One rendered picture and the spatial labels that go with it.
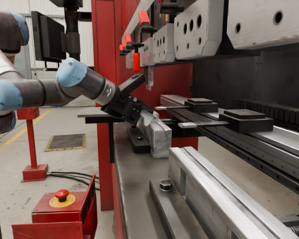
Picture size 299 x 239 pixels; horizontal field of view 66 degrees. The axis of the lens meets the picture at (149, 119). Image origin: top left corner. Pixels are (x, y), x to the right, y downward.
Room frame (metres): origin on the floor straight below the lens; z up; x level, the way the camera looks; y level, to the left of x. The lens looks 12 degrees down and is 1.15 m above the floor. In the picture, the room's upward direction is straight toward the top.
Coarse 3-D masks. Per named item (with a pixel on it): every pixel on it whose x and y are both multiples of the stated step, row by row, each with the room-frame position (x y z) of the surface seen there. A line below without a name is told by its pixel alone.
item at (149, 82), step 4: (144, 68) 1.00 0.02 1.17; (148, 68) 0.91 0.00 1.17; (152, 68) 0.92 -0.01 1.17; (144, 72) 1.00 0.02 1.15; (148, 72) 0.91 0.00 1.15; (152, 72) 0.92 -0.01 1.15; (144, 76) 1.00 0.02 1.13; (148, 76) 0.91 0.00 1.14; (152, 76) 0.92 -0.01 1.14; (148, 80) 0.91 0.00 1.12; (152, 80) 0.92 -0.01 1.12; (148, 84) 0.91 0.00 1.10; (152, 84) 0.92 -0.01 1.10; (148, 88) 0.96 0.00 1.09
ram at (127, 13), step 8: (128, 0) 1.30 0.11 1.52; (136, 0) 1.00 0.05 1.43; (152, 0) 0.69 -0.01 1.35; (128, 8) 1.31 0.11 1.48; (136, 8) 1.00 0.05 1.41; (144, 8) 0.82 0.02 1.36; (128, 16) 1.31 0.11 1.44; (128, 24) 1.32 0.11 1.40; (136, 24) 1.01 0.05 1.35; (128, 32) 1.33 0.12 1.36
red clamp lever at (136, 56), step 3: (132, 42) 0.79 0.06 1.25; (135, 42) 0.79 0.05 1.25; (138, 42) 0.80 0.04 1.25; (132, 45) 0.79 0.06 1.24; (135, 45) 0.79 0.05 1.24; (138, 45) 0.79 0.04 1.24; (141, 45) 0.80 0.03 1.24; (135, 48) 0.79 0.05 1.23; (138, 48) 0.80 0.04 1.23; (135, 51) 0.79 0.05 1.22; (138, 51) 0.80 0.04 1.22; (135, 54) 0.79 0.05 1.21; (138, 54) 0.79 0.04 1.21; (135, 57) 0.79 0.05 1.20; (138, 57) 0.79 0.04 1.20; (135, 60) 0.79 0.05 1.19; (138, 60) 0.79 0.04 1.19; (135, 63) 0.79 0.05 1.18; (138, 63) 0.79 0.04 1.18; (135, 66) 0.79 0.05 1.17; (138, 66) 0.79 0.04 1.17; (135, 69) 0.79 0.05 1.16; (138, 69) 0.79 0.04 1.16
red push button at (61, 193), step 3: (63, 189) 0.63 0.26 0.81; (57, 192) 0.62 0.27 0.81; (60, 192) 0.61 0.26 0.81; (63, 192) 0.61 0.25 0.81; (66, 192) 0.62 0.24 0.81; (57, 195) 0.60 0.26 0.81; (60, 195) 0.60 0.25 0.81; (63, 195) 0.60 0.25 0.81; (66, 195) 0.61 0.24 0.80; (60, 198) 0.61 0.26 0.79; (63, 198) 0.61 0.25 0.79; (60, 201) 0.61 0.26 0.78; (63, 201) 0.61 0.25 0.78
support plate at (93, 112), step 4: (84, 108) 0.98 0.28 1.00; (88, 108) 0.98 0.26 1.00; (92, 108) 0.98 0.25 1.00; (96, 108) 0.98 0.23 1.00; (100, 108) 0.98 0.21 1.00; (80, 112) 0.87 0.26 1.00; (84, 112) 0.87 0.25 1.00; (88, 112) 0.87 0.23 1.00; (92, 112) 0.87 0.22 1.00; (96, 112) 0.87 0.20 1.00; (100, 112) 0.87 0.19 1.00; (104, 112) 0.87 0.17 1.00; (80, 116) 0.83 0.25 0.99; (84, 116) 0.83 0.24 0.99; (88, 116) 0.83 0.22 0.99; (92, 116) 0.83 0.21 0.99; (96, 116) 0.84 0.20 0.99; (100, 116) 0.84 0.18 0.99; (104, 116) 0.84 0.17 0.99; (108, 116) 0.84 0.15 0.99
